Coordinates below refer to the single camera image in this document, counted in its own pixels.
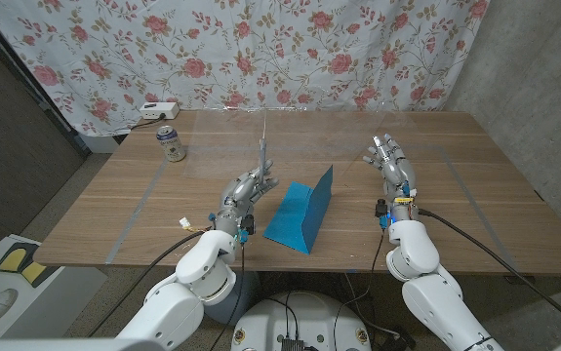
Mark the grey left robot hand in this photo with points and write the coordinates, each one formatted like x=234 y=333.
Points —
x=236 y=200

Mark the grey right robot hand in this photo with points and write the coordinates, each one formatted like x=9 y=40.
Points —
x=397 y=170

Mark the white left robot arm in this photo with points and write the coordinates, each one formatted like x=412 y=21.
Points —
x=197 y=278

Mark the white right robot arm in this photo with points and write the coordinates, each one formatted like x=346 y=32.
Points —
x=426 y=283

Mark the blue folded paper card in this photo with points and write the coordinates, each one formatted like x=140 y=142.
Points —
x=304 y=214

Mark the silver beverage can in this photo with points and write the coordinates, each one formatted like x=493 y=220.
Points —
x=171 y=145

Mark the grey stool with white legs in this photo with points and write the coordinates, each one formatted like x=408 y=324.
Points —
x=246 y=297

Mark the white power strip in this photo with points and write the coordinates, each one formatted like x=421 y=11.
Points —
x=159 y=110

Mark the white robot torso base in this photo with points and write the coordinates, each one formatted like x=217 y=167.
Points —
x=309 y=317

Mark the floral rose backdrop cloth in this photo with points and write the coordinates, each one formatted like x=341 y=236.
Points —
x=260 y=53

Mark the black power adapter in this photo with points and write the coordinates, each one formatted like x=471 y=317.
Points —
x=399 y=339

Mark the white floor platform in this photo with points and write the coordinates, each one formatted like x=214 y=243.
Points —
x=65 y=292

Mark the yellow black foot pedal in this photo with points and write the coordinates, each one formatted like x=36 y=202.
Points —
x=16 y=261

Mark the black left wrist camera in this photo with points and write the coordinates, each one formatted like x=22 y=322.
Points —
x=247 y=224

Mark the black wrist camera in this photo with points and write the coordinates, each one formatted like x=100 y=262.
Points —
x=381 y=208
x=247 y=224

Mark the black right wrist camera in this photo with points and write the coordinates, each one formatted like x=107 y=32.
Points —
x=381 y=208

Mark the black door frame strip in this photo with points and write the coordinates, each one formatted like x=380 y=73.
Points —
x=41 y=92

